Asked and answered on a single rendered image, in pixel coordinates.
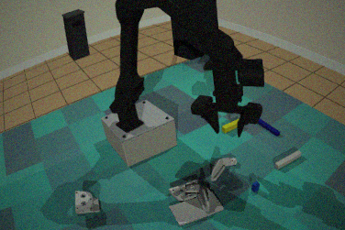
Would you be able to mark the yellow rectangular block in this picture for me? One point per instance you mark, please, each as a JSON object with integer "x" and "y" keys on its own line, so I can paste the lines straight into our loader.
{"x": 228, "y": 127}

